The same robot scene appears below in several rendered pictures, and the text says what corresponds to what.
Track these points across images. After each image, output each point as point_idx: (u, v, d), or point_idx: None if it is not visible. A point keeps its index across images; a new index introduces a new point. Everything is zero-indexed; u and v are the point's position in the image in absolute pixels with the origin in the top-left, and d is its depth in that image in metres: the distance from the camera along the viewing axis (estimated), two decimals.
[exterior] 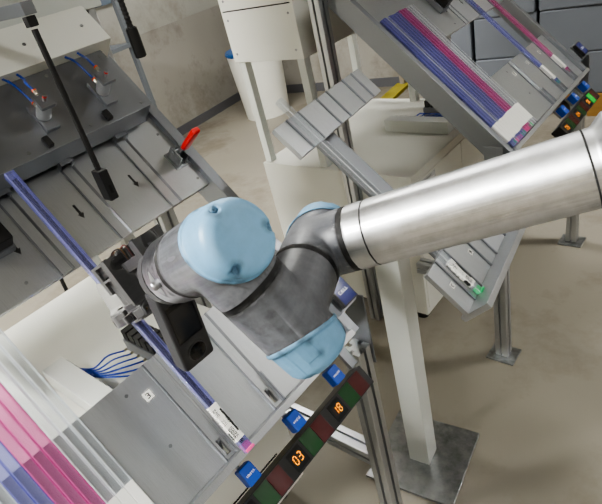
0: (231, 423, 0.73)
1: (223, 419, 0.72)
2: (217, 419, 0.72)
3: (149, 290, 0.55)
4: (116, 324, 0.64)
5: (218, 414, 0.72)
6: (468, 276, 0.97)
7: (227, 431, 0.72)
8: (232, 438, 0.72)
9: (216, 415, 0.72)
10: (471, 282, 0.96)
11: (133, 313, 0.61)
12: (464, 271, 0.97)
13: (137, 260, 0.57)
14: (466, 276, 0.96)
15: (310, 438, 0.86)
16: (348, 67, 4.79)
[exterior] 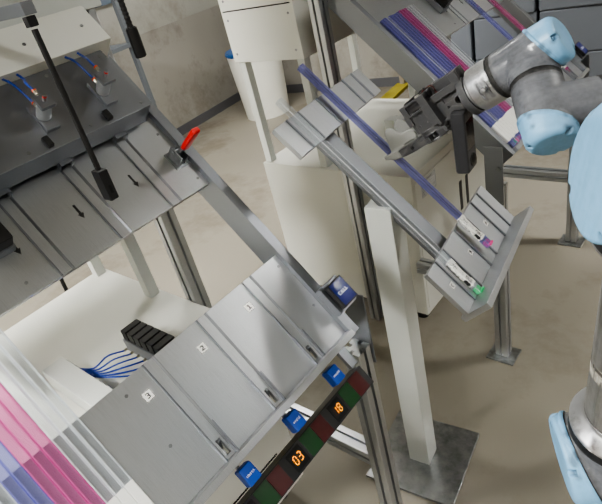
0: (476, 227, 1.03)
1: (470, 224, 1.03)
2: (466, 224, 1.03)
3: (469, 100, 0.86)
4: (415, 147, 0.94)
5: (466, 221, 1.03)
6: (468, 276, 0.97)
7: (474, 232, 1.03)
8: (478, 237, 1.03)
9: (465, 221, 1.02)
10: (471, 282, 0.96)
11: (437, 131, 0.91)
12: (464, 271, 0.97)
13: (451, 87, 0.88)
14: (466, 276, 0.96)
15: (310, 438, 0.86)
16: (348, 67, 4.79)
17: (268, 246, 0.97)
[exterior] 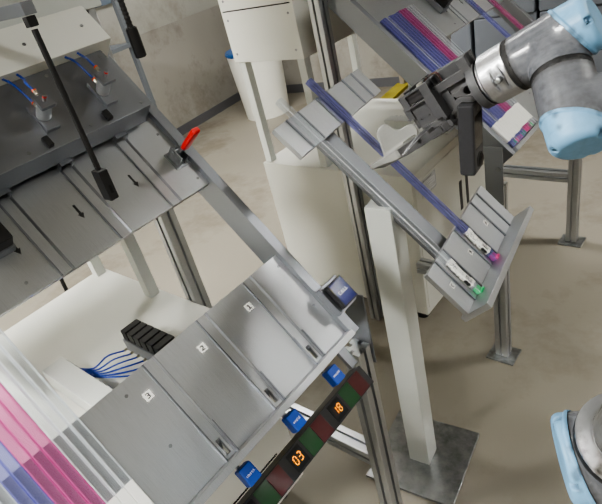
0: (482, 241, 1.04)
1: (477, 238, 1.04)
2: (473, 238, 1.03)
3: (480, 91, 0.74)
4: (424, 139, 0.80)
5: (473, 235, 1.03)
6: (468, 276, 0.97)
7: (481, 246, 1.03)
8: (484, 251, 1.04)
9: (472, 235, 1.03)
10: (471, 282, 0.96)
11: (441, 125, 0.79)
12: (464, 271, 0.97)
13: (459, 75, 0.76)
14: (466, 276, 0.96)
15: (310, 438, 0.86)
16: (348, 67, 4.79)
17: (268, 246, 0.97)
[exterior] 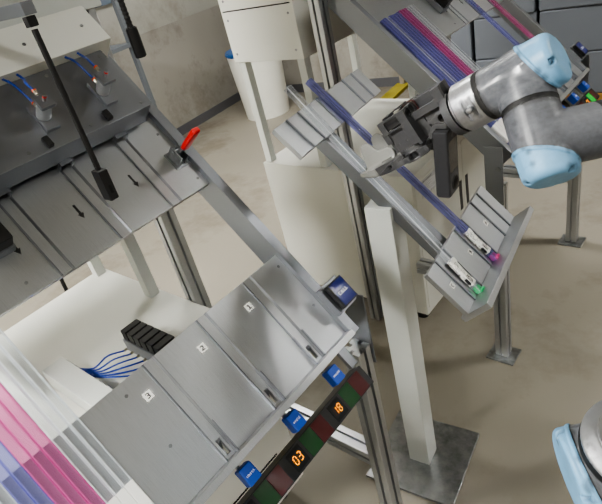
0: (482, 241, 1.04)
1: (477, 238, 1.04)
2: (473, 238, 1.03)
3: (453, 120, 0.78)
4: (393, 166, 0.86)
5: (473, 235, 1.03)
6: (469, 275, 0.96)
7: (481, 246, 1.03)
8: (484, 251, 1.04)
9: (472, 235, 1.03)
10: (472, 281, 0.96)
11: (418, 151, 0.83)
12: (465, 270, 0.97)
13: (434, 104, 0.80)
14: (467, 275, 0.96)
15: (310, 438, 0.86)
16: (348, 67, 4.79)
17: (268, 246, 0.97)
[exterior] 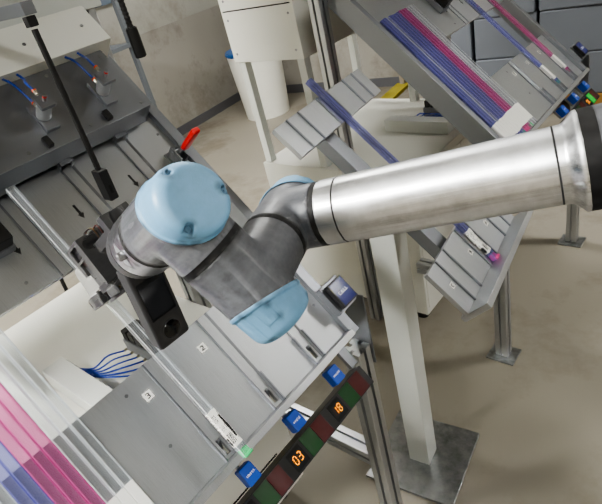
0: (482, 241, 1.04)
1: (477, 238, 1.04)
2: (473, 238, 1.03)
3: (117, 264, 0.56)
4: (92, 305, 0.66)
5: (473, 235, 1.03)
6: (232, 433, 0.74)
7: (481, 246, 1.03)
8: (484, 251, 1.04)
9: (472, 235, 1.03)
10: (235, 442, 0.73)
11: (106, 292, 0.62)
12: (228, 426, 0.74)
13: (106, 237, 0.59)
14: (229, 434, 0.73)
15: (310, 438, 0.86)
16: (348, 67, 4.79)
17: None
